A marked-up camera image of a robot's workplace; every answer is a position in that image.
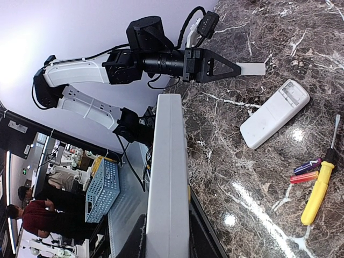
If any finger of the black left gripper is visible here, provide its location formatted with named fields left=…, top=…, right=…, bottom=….
left=205, top=51, right=241, bottom=82

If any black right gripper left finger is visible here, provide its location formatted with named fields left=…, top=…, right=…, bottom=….
left=122, top=214, right=147, bottom=258

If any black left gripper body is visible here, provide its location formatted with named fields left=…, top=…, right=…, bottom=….
left=182, top=48, right=209, bottom=83

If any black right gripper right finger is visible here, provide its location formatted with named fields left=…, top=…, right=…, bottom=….
left=189, top=188, right=228, bottom=258

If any white remote battery cover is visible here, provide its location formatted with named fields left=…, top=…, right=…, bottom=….
left=236, top=62, right=266, bottom=76

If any white remote control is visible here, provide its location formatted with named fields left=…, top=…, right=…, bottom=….
left=146, top=94, right=190, bottom=257

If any grey remote control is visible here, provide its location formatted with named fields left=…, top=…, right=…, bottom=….
left=240, top=79, right=310, bottom=149

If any yellow handle screwdriver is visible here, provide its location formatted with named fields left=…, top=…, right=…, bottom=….
left=301, top=114, right=341, bottom=225

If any blue purple battery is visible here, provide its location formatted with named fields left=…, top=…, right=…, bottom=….
left=293, top=157, right=322, bottom=175

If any red battery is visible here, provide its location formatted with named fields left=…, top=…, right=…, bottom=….
left=290, top=171, right=319, bottom=184

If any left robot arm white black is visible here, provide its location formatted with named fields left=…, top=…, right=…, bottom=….
left=31, top=16, right=242, bottom=146

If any perforated metal box background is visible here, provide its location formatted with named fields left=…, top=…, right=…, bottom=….
left=85, top=159, right=120, bottom=223

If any person in black shirt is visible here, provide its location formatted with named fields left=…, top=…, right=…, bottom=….
left=18, top=183, right=85, bottom=214

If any person in red shirt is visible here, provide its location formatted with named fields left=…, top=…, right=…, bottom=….
left=6, top=200, right=66, bottom=238

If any white slotted cable duct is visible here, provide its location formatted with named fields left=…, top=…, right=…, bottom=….
left=107, top=209, right=120, bottom=257

